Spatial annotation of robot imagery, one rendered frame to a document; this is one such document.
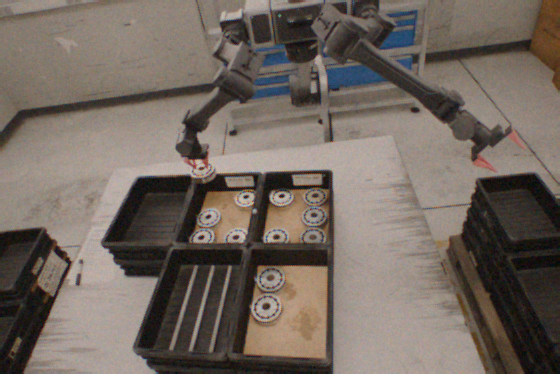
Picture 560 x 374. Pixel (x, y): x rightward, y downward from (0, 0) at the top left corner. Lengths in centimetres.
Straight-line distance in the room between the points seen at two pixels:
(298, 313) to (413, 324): 41
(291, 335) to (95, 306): 86
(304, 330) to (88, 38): 374
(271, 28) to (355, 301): 107
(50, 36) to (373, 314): 401
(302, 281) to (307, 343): 22
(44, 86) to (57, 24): 77
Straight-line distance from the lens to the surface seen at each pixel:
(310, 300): 135
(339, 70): 330
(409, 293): 153
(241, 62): 107
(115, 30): 431
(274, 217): 159
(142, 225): 177
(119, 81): 456
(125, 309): 170
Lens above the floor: 200
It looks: 44 degrees down
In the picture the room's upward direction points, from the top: 11 degrees counter-clockwise
